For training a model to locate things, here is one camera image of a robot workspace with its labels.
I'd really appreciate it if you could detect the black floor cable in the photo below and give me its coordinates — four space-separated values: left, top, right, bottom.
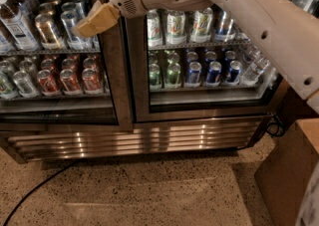
2 159 81 226

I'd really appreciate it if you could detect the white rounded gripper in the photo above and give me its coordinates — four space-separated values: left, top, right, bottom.
72 0 147 38

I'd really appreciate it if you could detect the brown cardboard box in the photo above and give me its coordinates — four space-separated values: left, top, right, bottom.
254 118 319 226

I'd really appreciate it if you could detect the blue soda can right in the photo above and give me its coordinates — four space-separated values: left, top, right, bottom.
224 60 242 85

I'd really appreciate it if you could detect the red soda can left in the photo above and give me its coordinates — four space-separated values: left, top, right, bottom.
37 70 61 96

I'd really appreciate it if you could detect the white green soda can left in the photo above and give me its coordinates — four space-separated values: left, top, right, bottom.
147 10 162 47

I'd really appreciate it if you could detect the stainless steel beverage fridge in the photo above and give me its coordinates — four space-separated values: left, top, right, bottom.
0 0 319 165

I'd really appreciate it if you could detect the red soda can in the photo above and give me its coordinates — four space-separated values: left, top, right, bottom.
82 68 103 94
60 69 82 95
37 70 61 96

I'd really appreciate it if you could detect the silver soda can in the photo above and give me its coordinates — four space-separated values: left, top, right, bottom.
61 11 92 50

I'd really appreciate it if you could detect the black coiled power cable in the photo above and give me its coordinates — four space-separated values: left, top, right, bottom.
264 113 287 138

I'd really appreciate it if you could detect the brown tea bottle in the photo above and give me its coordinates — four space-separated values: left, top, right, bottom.
0 0 39 51

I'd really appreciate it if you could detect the white green soda can middle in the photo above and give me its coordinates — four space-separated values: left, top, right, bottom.
166 10 186 45

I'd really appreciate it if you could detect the blue soda can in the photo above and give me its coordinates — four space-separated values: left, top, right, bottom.
185 62 202 87
204 61 222 87
224 60 242 85

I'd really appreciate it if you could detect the red soda can right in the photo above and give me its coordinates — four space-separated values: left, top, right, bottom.
82 68 103 94

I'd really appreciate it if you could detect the clear water bottle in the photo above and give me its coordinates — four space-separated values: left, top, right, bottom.
240 57 270 86

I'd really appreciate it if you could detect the blue soda can left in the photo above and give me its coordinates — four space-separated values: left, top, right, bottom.
185 62 202 87

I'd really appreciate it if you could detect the white green soda can right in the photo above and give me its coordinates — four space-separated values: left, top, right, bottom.
190 7 213 43

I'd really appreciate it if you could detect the blue soda can middle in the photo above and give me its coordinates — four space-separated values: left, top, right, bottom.
204 61 222 87

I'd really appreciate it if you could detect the copper soda can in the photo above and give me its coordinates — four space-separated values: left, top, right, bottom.
35 14 66 50

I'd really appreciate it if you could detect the glass fridge door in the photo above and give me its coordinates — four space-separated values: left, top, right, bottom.
0 0 132 134
124 0 319 123

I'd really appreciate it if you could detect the red soda can middle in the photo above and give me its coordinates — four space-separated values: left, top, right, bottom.
60 69 82 95

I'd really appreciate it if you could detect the white green soda can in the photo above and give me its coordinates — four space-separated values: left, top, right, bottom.
147 10 162 47
190 7 213 43
166 10 186 45

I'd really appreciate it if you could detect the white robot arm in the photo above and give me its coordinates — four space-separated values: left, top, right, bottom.
72 0 319 112

